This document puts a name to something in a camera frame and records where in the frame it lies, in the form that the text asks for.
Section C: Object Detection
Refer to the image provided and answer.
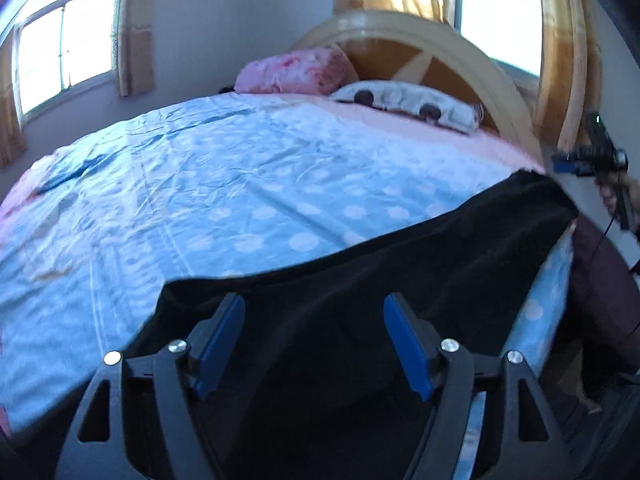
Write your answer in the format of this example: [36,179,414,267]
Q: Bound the wide window with railing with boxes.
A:
[10,0,120,117]

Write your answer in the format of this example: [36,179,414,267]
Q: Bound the person's dark clothing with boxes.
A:
[567,212,640,411]

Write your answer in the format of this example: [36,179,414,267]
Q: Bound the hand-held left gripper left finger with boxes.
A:
[52,292,246,480]

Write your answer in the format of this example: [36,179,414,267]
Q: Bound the narrow bright window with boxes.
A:
[459,0,544,79]

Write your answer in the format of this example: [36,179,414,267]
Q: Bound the pink pillow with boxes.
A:
[234,44,358,96]

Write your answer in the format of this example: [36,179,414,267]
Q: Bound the tan curtain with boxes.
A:
[117,0,157,98]
[532,0,604,153]

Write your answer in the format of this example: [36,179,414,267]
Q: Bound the white pillow with brown dots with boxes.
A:
[327,80,485,136]

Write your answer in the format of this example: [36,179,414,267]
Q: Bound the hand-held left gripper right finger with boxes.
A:
[382,292,581,480]

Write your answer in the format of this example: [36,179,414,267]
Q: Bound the person's right hand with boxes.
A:
[599,176,623,213]

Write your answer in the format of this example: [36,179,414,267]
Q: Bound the blue printed bed blanket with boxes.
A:
[0,92,576,436]

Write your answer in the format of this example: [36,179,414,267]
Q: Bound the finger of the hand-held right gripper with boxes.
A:
[551,147,596,177]

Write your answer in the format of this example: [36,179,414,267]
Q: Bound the black pants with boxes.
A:
[125,169,581,480]

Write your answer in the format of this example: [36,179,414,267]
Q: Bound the wooden headboard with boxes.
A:
[287,10,546,171]

